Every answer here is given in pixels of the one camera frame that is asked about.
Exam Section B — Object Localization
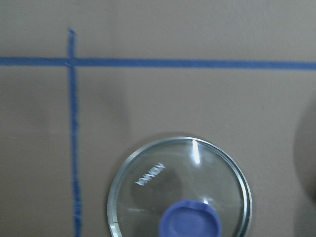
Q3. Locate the glass lid blue knob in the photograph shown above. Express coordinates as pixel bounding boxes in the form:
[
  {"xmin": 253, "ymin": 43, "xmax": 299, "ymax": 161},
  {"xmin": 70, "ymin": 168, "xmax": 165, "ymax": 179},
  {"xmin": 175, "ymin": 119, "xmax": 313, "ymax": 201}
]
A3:
[{"xmin": 107, "ymin": 137, "xmax": 252, "ymax": 237}]

